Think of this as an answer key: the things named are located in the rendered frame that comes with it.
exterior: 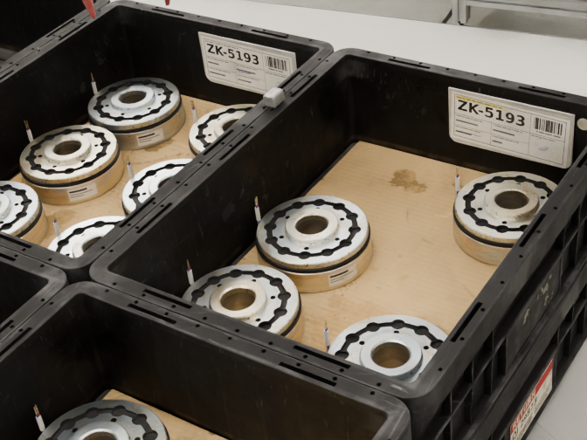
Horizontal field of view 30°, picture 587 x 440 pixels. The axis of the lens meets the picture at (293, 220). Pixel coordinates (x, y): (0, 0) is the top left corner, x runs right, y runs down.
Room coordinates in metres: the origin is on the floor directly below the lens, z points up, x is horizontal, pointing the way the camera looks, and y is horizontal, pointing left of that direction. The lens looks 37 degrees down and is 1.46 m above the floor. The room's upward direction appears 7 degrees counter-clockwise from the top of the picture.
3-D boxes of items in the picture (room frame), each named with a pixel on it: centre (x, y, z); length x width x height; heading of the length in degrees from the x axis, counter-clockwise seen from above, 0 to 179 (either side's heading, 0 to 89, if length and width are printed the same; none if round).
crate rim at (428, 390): (0.74, -0.07, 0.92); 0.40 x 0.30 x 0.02; 143
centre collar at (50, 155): (0.96, 0.22, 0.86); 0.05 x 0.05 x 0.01
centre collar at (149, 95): (1.05, 0.16, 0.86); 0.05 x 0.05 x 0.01
